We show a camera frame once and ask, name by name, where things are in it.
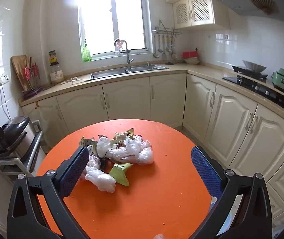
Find large glass jar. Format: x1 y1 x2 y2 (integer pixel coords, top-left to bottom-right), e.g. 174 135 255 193
50 63 64 85

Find stainless steel sink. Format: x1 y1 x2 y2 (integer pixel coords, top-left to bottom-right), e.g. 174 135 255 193
90 63 168 80

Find cream lower cabinets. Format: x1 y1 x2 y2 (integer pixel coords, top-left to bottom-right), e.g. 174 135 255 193
22 73 284 228

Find hanging utensil rack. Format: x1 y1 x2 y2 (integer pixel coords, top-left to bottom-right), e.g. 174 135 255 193
152 20 182 61

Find knife rack with red handles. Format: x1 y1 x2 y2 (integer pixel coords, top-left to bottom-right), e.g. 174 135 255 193
23 57 43 99

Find wooden cutting board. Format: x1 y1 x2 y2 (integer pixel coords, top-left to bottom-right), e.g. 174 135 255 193
10 55 30 91

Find black gas stove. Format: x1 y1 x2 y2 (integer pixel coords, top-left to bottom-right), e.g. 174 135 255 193
223 75 284 109

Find white bowl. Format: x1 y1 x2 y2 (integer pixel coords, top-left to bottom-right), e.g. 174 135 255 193
184 58 200 65

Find metal side rack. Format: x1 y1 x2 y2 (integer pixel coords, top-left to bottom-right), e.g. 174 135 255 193
0 120 46 182

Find steel wok on stove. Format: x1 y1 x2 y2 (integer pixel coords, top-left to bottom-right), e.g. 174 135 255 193
242 61 266 73

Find green dish soap bottle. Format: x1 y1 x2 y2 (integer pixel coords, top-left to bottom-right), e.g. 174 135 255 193
82 43 92 62

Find upper lattice cabinet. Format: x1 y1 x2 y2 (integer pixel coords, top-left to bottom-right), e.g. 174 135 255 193
173 0 231 31

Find white plastic bag bundle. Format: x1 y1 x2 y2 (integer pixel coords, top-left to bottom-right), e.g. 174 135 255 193
96 135 154 166

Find green snack wrapper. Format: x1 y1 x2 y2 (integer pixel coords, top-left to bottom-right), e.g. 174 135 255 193
109 163 133 187

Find wall power outlet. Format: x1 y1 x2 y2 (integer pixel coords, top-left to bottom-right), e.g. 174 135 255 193
0 74 10 87

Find gold snack wrapper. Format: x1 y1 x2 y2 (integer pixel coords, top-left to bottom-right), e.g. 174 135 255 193
113 128 134 143

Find silver printed wrapper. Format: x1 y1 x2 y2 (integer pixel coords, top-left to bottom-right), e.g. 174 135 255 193
79 136 98 155

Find black rice cooker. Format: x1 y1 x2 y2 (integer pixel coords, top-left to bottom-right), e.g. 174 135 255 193
0 116 36 159

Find small white plastic bag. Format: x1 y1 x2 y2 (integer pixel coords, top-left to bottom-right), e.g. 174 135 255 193
79 155 116 193

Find yellow label bottle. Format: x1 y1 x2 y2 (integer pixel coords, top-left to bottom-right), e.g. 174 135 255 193
49 50 57 65

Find red lidded container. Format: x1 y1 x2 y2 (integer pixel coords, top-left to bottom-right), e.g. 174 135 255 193
182 51 199 59

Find orange round table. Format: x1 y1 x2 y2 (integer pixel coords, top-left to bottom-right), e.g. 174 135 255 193
38 119 211 238

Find chrome kitchen faucet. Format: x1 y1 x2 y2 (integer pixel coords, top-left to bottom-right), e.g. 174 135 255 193
114 38 134 70

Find kitchen window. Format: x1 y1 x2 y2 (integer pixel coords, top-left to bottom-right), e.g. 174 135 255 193
78 0 152 60

